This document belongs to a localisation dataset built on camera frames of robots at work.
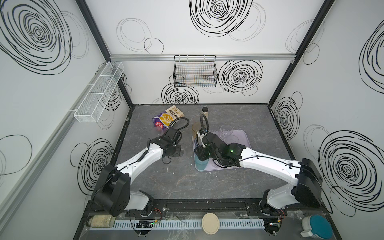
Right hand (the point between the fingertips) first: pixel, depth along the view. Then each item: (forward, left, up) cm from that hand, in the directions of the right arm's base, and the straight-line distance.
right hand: (194, 150), depth 76 cm
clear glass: (+22, -21, -12) cm, 33 cm away
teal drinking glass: (-2, -3, -15) cm, 15 cm away
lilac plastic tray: (+21, -30, -18) cm, 41 cm away
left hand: (+5, +11, -9) cm, 15 cm away
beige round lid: (-30, -7, -10) cm, 32 cm away
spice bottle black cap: (+36, -7, -7) cm, 38 cm away
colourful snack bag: (+33, +22, -14) cm, 42 cm away
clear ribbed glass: (+15, -24, -12) cm, 31 cm away
